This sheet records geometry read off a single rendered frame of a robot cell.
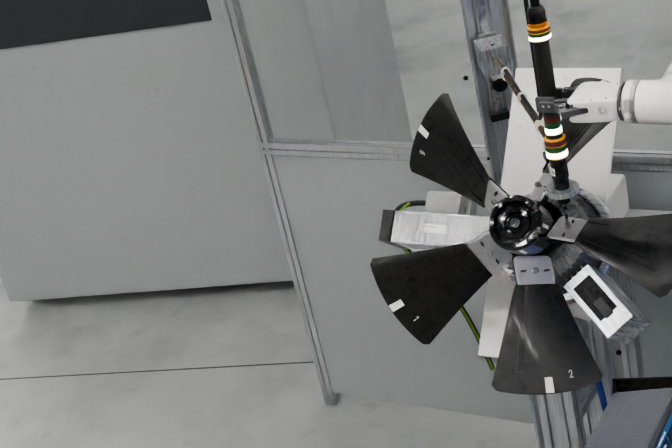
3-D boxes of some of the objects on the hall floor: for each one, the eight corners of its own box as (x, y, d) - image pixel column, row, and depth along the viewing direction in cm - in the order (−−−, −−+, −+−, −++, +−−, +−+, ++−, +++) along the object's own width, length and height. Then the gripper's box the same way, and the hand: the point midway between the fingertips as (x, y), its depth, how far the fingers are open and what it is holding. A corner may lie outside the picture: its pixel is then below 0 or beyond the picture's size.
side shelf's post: (644, 486, 361) (611, 236, 326) (658, 488, 359) (626, 237, 324) (640, 495, 359) (606, 244, 323) (654, 497, 356) (621, 245, 321)
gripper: (641, 66, 245) (552, 65, 255) (614, 101, 233) (522, 99, 242) (644, 101, 248) (557, 99, 258) (618, 138, 236) (527, 134, 246)
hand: (549, 99), depth 249 cm, fingers closed on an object, 4 cm apart
